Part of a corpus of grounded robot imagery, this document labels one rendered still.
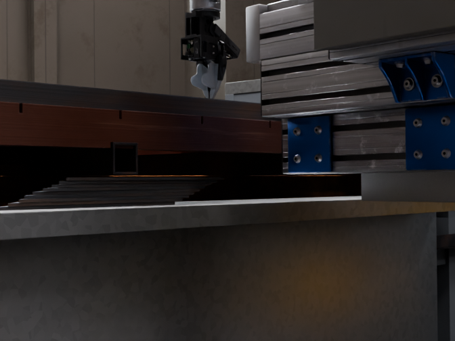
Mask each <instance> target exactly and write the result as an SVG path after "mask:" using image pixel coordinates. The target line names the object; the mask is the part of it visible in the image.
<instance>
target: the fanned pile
mask: <svg viewBox="0 0 455 341"><path fill-rule="evenodd" d="M150 180H152V181H150ZM217 180H224V177H67V178H66V181H59V185H51V187H52V188H43V191H33V192H32V195H29V196H24V199H19V202H14V203H8V206H1V207H0V210H34V209H53V208H92V207H111V206H150V205H170V204H175V202H179V201H183V198H189V195H194V192H193V191H200V189H206V186H201V185H212V183H217ZM107 183H120V184H107ZM178 195H183V196H178Z"/></svg>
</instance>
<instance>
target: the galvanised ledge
mask: <svg viewBox="0 0 455 341"><path fill-rule="evenodd" d="M448 211H455V202H384V201H363V200H362V196H337V197H314V198H273V199H252V200H209V201H188V202H175V204H170V205H150V206H111V207H92V208H53V209H34V210H0V240H14V239H24V238H36V237H56V236H67V235H88V234H99V233H120V232H131V231H151V230H163V229H183V228H195V227H215V226H226V225H247V224H257V223H279V222H289V221H310V220H321V219H341V218H353V217H373V216H385V215H396V214H416V213H427V212H448Z"/></svg>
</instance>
